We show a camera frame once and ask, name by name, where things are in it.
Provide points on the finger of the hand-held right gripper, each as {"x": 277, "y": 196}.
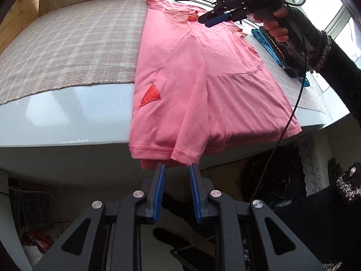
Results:
{"x": 214, "y": 21}
{"x": 225, "y": 10}

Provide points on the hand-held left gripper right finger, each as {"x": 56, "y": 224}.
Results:
{"x": 196, "y": 192}

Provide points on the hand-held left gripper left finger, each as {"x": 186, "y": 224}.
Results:
{"x": 159, "y": 192}

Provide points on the pink t-shirt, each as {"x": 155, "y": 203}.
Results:
{"x": 197, "y": 76}

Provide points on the person's right forearm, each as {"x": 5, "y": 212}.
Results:
{"x": 338, "y": 67}

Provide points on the stack of folded dark clothes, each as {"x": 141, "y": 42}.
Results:
{"x": 262, "y": 38}

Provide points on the person's right hand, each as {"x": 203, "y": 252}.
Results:
{"x": 279, "y": 12}

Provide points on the black folded garment yellow trim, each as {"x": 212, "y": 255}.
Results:
{"x": 293, "y": 66}

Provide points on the white lace cloth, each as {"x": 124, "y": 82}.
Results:
{"x": 313, "y": 166}

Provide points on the red white plastic bag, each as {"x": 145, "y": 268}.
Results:
{"x": 39, "y": 240}

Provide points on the person's torso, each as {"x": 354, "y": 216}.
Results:
{"x": 324, "y": 217}

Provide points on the pink plaid mat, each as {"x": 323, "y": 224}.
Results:
{"x": 70, "y": 48}

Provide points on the pine wood panel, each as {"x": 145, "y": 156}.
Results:
{"x": 19, "y": 5}

